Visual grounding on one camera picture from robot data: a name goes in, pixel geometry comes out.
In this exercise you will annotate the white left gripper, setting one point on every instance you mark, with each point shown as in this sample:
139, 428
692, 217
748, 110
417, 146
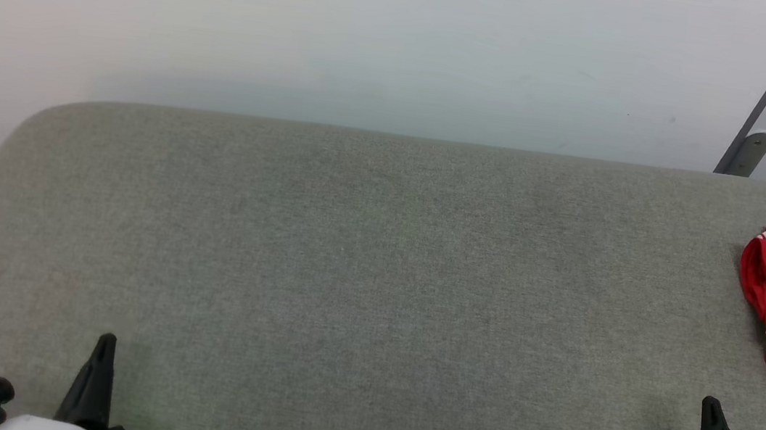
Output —
50, 428

